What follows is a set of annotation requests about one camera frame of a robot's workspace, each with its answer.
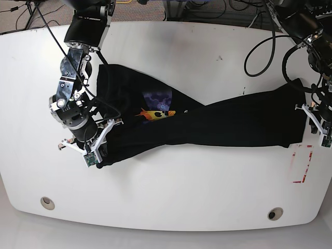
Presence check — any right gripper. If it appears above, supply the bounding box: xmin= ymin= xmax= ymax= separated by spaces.
xmin=58 ymin=118 xmax=122 ymax=156

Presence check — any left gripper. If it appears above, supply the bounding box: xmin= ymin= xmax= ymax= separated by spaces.
xmin=295 ymin=104 xmax=331 ymax=136

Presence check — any black graphic t-shirt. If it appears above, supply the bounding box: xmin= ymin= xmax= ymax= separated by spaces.
xmin=96 ymin=64 xmax=307 ymax=167

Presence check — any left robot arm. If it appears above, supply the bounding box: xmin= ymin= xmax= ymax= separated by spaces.
xmin=264 ymin=1 xmax=331 ymax=141

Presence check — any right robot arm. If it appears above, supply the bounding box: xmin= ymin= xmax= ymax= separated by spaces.
xmin=49 ymin=1 xmax=122 ymax=158

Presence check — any red tape rectangle marking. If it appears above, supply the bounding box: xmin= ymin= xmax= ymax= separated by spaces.
xmin=289 ymin=144 xmax=314 ymax=184

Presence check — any right table grommet hole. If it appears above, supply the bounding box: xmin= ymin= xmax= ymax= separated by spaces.
xmin=268 ymin=207 xmax=283 ymax=221

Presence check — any table grommet hole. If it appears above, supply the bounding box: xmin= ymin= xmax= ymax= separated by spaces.
xmin=268 ymin=207 xmax=283 ymax=221
xmin=40 ymin=197 xmax=55 ymax=211

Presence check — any left table grommet hole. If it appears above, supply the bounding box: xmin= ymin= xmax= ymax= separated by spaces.
xmin=40 ymin=197 xmax=55 ymax=211

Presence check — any black tripod stand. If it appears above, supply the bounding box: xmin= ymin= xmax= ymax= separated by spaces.
xmin=23 ymin=1 xmax=41 ymax=31

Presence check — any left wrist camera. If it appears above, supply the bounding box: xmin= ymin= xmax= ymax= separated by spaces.
xmin=320 ymin=135 xmax=331 ymax=149

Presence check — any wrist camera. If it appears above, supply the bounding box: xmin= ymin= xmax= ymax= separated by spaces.
xmin=320 ymin=135 xmax=331 ymax=149
xmin=82 ymin=151 xmax=103 ymax=168

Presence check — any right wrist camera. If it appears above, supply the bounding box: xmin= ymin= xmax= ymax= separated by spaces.
xmin=82 ymin=151 xmax=103 ymax=168

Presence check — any white cable on floor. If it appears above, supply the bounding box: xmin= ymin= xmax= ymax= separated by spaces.
xmin=248 ymin=11 xmax=270 ymax=29

